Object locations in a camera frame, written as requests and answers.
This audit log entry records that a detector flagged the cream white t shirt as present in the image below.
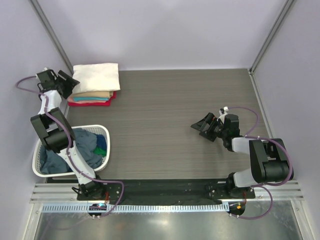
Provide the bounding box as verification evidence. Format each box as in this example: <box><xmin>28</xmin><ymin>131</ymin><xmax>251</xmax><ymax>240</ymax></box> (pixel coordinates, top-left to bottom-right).
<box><xmin>72</xmin><ymin>63</ymin><xmax>121</xmax><ymax>94</ymax></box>

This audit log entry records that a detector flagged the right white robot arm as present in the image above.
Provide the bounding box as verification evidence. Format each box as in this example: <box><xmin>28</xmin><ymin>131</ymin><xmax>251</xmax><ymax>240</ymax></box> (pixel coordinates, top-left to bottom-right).
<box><xmin>190</xmin><ymin>110</ymin><xmax>294</xmax><ymax>197</ymax></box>

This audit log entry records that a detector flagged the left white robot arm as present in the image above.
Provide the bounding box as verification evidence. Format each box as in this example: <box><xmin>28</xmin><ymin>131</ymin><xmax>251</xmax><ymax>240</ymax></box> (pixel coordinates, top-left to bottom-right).
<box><xmin>30</xmin><ymin>68</ymin><xmax>106</xmax><ymax>200</ymax></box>

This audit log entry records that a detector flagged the folded teal t shirt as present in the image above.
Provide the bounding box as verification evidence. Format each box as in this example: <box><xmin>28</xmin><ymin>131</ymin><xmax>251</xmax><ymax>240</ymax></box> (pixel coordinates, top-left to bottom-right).
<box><xmin>72</xmin><ymin>97</ymin><xmax>110</xmax><ymax>102</ymax></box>

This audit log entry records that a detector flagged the folded tan t shirt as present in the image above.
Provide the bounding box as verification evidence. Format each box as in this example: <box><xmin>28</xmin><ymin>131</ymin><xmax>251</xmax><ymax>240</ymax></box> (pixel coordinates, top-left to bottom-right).
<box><xmin>70</xmin><ymin>91</ymin><xmax>114</xmax><ymax>98</ymax></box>

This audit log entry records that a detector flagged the folded red t shirt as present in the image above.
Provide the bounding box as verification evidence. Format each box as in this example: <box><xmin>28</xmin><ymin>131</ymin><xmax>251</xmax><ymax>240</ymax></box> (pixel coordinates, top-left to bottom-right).
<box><xmin>68</xmin><ymin>91</ymin><xmax>117</xmax><ymax>107</ymax></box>

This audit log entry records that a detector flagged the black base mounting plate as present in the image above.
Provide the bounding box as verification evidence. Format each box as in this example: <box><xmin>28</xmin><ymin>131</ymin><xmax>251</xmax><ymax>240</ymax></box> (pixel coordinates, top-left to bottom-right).
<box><xmin>71</xmin><ymin>178</ymin><xmax>256</xmax><ymax>205</ymax></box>

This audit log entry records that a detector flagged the white plastic laundry basket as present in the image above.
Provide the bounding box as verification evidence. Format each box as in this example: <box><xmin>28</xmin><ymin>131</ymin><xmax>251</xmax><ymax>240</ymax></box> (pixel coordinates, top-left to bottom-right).
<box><xmin>32</xmin><ymin>124</ymin><xmax>111</xmax><ymax>178</ymax></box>

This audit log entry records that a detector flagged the blue garment in basket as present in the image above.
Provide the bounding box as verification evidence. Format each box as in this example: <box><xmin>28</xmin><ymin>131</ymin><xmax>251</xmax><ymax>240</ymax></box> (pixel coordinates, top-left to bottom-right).
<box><xmin>96</xmin><ymin>134</ymin><xmax>107</xmax><ymax>150</ymax></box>

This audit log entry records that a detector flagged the green garment in basket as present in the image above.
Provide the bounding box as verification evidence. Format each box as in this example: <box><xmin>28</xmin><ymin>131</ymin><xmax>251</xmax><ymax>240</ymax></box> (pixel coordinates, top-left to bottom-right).
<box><xmin>93</xmin><ymin>147</ymin><xmax>107</xmax><ymax>157</ymax></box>

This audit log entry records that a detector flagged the grey blue shirt in basket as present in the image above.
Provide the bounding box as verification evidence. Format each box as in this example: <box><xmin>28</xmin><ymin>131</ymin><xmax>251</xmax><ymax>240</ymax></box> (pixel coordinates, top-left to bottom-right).
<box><xmin>39</xmin><ymin>128</ymin><xmax>103</xmax><ymax>175</ymax></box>

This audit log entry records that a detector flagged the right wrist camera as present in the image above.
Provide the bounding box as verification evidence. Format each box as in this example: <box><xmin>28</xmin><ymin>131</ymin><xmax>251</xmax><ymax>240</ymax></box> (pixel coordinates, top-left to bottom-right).
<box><xmin>218</xmin><ymin>106</ymin><xmax>240</xmax><ymax>137</ymax></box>

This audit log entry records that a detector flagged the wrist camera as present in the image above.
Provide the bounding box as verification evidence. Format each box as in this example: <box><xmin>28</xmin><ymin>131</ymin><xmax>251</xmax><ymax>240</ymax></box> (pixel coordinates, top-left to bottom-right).
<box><xmin>218</xmin><ymin>106</ymin><xmax>240</xmax><ymax>137</ymax></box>
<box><xmin>36</xmin><ymin>68</ymin><xmax>57</xmax><ymax>90</ymax></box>

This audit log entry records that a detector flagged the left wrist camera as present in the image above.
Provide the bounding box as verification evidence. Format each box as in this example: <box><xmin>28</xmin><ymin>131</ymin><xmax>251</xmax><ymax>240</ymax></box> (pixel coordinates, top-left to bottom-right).
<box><xmin>36</xmin><ymin>68</ymin><xmax>57</xmax><ymax>90</ymax></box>

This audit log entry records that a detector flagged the aluminium rail beam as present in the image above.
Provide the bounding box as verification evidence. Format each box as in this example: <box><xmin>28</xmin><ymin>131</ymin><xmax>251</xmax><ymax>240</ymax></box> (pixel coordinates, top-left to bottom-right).
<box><xmin>29</xmin><ymin>180</ymin><xmax>305</xmax><ymax>204</ymax></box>

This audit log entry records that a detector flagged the left aluminium corner post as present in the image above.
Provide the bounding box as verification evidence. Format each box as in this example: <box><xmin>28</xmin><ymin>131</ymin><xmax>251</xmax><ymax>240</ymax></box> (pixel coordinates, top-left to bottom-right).
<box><xmin>28</xmin><ymin>0</ymin><xmax>73</xmax><ymax>73</ymax></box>

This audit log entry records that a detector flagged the aluminium corner post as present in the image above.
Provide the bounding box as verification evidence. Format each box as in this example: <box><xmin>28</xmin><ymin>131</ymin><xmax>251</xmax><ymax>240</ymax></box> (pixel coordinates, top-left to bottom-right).
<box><xmin>28</xmin><ymin>0</ymin><xmax>73</xmax><ymax>73</ymax></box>
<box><xmin>248</xmin><ymin>0</ymin><xmax>296</xmax><ymax>75</ymax></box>

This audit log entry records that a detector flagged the slotted white cable duct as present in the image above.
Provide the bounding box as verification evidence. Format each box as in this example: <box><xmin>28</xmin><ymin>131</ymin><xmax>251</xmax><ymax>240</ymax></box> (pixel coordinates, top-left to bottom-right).
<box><xmin>41</xmin><ymin>202</ymin><xmax>229</xmax><ymax>214</ymax></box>

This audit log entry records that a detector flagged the right aluminium corner post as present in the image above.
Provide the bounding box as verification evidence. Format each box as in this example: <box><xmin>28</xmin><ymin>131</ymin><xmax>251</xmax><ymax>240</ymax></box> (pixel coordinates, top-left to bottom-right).
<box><xmin>248</xmin><ymin>0</ymin><xmax>296</xmax><ymax>75</ymax></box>

